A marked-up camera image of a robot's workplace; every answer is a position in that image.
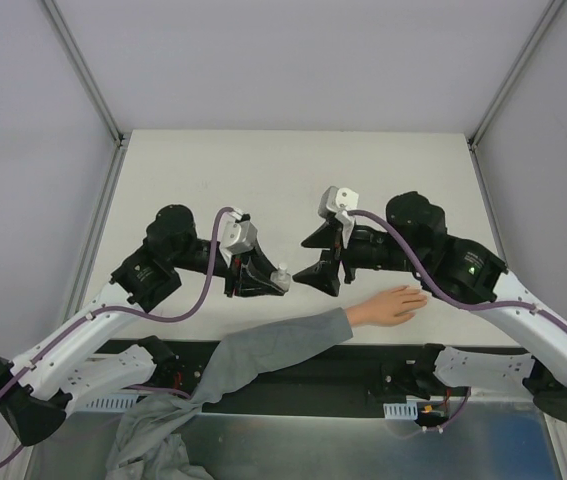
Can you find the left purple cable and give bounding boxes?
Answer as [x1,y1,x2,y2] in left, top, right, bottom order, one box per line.
[0,206,239,474]

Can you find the right aluminium frame post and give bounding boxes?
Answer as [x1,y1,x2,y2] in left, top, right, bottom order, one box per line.
[468,0,567,152]

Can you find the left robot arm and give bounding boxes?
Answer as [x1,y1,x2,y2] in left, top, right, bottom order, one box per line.
[0,205,291,446]

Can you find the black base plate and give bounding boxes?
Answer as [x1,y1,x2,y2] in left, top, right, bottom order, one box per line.
[127,339,469,419]

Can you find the grey shirt sleeve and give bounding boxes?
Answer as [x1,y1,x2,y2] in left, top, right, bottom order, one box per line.
[106,309,353,479]

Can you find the aluminium frame post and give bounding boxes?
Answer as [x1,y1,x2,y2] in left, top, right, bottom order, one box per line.
[468,0,567,152]
[39,0,127,147]

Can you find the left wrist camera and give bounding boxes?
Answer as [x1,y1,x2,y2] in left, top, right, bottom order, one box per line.
[220,213,258,260]

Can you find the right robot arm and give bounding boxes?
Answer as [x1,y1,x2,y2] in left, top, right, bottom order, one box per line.
[293,187,567,423]

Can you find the mannequin hand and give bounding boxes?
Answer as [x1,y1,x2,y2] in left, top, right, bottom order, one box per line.
[345,285,429,327]

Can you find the left aluminium frame post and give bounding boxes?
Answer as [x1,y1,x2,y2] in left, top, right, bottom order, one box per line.
[39,0,127,147]

